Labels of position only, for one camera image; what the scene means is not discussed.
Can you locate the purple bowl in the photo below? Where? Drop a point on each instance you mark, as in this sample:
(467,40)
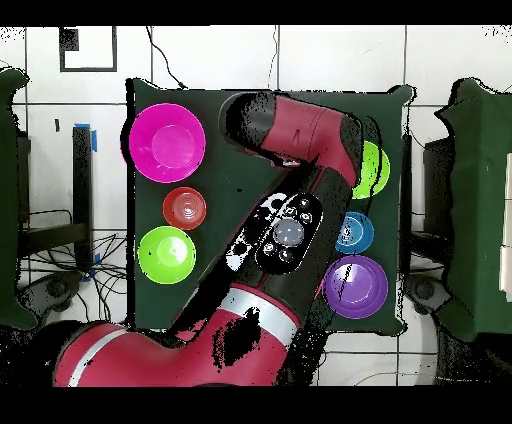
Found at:
(358,288)

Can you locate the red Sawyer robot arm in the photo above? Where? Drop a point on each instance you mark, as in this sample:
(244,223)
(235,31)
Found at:
(304,128)

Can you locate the dark green table cloth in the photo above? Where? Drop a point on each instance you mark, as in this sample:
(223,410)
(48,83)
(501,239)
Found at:
(224,192)

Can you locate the large green bowl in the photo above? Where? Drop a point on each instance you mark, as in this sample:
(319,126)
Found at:
(380,176)
(166,254)

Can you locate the light blue translucent bowl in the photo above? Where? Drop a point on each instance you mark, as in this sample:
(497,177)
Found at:
(358,236)

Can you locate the small translucent orange bowl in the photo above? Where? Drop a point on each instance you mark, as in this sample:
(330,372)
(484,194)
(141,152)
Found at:
(184,208)

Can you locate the large pink bowl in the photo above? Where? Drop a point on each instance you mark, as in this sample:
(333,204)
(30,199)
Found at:
(168,144)

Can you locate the black office chair base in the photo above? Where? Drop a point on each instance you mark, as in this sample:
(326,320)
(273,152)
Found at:
(424,290)
(56,288)

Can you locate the blue tape strip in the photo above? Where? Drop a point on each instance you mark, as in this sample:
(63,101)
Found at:
(94,140)

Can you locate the green cloth side table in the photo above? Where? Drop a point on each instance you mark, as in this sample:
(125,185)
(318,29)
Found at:
(476,200)
(8,200)

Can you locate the black floor frame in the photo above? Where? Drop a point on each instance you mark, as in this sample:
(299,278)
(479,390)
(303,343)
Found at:
(68,40)

